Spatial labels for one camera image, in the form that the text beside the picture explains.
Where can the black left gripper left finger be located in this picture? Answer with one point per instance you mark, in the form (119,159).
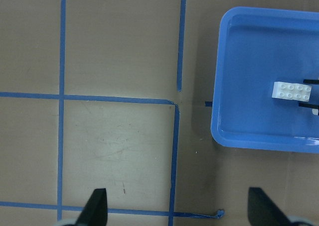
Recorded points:
(95,212)

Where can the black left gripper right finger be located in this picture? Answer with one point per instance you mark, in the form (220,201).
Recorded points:
(262,211)

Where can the blue plastic tray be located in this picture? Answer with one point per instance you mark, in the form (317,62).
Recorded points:
(256,48)

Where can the white block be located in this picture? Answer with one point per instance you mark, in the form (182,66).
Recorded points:
(284,91)

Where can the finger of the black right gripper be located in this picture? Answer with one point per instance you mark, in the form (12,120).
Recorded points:
(311,81)
(307,105)

